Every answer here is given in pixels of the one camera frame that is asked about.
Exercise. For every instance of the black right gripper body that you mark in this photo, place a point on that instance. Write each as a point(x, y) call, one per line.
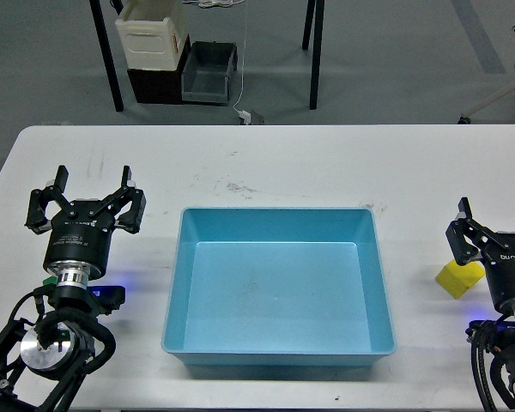
point(499, 263)

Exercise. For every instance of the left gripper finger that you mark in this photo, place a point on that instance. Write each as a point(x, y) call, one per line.
point(123, 208)
point(40, 198)

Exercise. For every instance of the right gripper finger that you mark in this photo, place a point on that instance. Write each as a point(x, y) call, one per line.
point(467, 238)

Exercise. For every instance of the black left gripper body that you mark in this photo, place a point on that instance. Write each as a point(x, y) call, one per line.
point(85, 238)

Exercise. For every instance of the yellow block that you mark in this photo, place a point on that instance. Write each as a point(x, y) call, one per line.
point(457, 279)

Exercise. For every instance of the green block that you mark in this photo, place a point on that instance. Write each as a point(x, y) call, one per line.
point(48, 281)

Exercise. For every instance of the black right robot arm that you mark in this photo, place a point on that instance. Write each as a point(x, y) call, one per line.
point(492, 341)

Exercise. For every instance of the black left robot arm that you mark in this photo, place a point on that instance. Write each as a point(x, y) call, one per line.
point(53, 339)

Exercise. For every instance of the dark brown box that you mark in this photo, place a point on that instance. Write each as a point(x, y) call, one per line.
point(154, 83)

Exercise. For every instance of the light blue plastic bin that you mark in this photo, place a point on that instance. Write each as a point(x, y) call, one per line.
point(278, 287)

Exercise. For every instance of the white power adapter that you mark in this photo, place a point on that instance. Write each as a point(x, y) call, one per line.
point(244, 117)

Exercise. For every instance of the grey plastic bin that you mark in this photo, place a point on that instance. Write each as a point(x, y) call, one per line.
point(208, 72)

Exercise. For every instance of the cream plastic crate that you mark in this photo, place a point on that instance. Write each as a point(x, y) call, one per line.
point(152, 34)

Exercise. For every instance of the black table leg left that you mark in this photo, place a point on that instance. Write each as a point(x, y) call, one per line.
point(106, 53)

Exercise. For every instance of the black table leg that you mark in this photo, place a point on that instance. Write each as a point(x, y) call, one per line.
point(313, 35)
point(106, 53)

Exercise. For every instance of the black table leg right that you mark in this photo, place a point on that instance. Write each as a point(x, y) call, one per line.
point(313, 35)

